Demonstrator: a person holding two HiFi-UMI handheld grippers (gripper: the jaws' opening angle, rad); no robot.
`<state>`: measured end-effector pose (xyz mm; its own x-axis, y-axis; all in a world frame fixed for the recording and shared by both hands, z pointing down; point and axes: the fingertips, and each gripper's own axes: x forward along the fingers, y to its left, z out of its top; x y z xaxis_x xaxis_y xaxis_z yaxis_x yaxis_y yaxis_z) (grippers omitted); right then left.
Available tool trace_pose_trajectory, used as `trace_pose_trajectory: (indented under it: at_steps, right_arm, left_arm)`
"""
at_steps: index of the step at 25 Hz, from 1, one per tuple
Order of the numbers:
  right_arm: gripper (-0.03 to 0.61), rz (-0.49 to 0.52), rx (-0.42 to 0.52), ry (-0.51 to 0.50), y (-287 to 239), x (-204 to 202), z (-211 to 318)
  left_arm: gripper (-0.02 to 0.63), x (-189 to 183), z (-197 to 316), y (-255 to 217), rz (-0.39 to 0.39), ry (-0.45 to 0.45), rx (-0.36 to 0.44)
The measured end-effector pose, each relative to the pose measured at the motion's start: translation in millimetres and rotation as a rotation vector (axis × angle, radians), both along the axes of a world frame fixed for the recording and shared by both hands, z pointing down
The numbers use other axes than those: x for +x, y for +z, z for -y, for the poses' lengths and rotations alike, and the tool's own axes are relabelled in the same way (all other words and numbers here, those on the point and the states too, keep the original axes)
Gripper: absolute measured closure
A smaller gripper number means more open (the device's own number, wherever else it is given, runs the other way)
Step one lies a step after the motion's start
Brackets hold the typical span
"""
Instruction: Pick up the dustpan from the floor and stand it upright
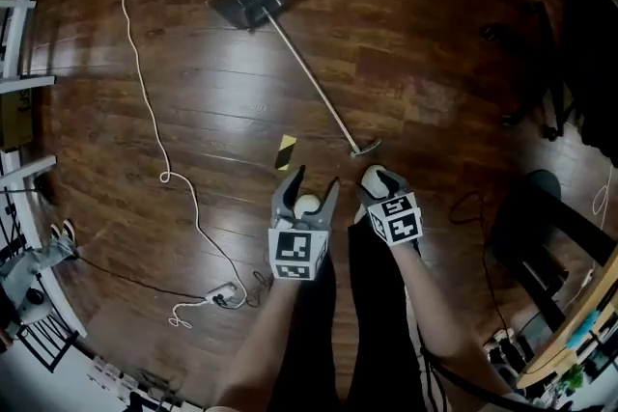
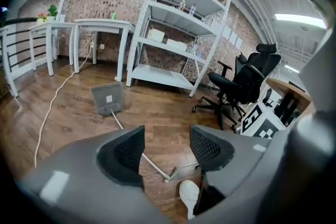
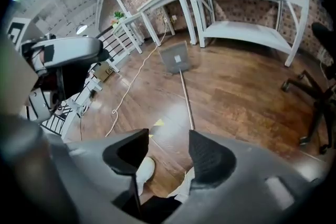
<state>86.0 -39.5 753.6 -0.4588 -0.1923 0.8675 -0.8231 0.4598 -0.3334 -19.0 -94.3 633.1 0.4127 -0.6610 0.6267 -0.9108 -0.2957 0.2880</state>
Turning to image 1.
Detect person's white right shoe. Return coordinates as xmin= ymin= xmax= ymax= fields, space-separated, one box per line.
xmin=353 ymin=164 xmax=388 ymax=224

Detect person's left forearm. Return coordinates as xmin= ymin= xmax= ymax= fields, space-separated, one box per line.
xmin=206 ymin=273 xmax=311 ymax=412

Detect person's white shoe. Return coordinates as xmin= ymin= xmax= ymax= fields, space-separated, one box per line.
xmin=293 ymin=194 xmax=322 ymax=218
xmin=353 ymin=164 xmax=388 ymax=224

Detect white power strip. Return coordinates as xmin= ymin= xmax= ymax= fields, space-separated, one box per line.
xmin=204 ymin=282 xmax=241 ymax=309

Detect black office chair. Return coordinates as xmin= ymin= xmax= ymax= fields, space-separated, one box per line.
xmin=481 ymin=0 xmax=618 ymax=160

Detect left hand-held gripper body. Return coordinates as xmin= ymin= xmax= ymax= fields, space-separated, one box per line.
xmin=267 ymin=193 xmax=334 ymax=282

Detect black stool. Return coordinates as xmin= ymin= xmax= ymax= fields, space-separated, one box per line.
xmin=491 ymin=168 xmax=618 ymax=334

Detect yellow and black striped tape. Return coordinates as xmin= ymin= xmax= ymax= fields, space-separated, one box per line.
xmin=273 ymin=134 xmax=297 ymax=172

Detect long white cable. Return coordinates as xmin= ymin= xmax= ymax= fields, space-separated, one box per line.
xmin=119 ymin=0 xmax=249 ymax=309

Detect tangled black cable bundle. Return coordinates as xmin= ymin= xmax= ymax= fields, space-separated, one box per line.
xmin=246 ymin=269 xmax=275 ymax=308

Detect person's black trousers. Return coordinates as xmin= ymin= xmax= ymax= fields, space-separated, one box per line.
xmin=282 ymin=221 xmax=438 ymax=412

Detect yellow cardboard box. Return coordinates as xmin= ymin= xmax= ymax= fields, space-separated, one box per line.
xmin=0 ymin=85 xmax=35 ymax=150

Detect person's white left shoe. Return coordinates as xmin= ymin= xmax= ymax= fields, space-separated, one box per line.
xmin=293 ymin=194 xmax=322 ymax=218

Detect black looped cable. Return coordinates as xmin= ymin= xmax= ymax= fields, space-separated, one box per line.
xmin=448 ymin=190 xmax=516 ymax=343

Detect black metal frame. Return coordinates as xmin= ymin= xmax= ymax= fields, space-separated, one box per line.
xmin=17 ymin=303 xmax=81 ymax=374

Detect light wooden desk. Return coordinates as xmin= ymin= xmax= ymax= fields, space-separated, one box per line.
xmin=515 ymin=250 xmax=618 ymax=392

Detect blue duster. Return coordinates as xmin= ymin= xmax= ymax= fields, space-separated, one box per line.
xmin=564 ymin=307 xmax=603 ymax=352

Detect small green plant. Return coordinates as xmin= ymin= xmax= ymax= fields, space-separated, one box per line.
xmin=558 ymin=363 xmax=586 ymax=391

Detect person's right forearm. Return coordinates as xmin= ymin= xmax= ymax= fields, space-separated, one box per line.
xmin=387 ymin=239 xmax=516 ymax=406

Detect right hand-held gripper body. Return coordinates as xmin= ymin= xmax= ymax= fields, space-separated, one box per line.
xmin=359 ymin=187 xmax=425 ymax=248

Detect thin black floor cable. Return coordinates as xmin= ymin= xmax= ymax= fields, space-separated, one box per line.
xmin=71 ymin=254 xmax=210 ymax=301

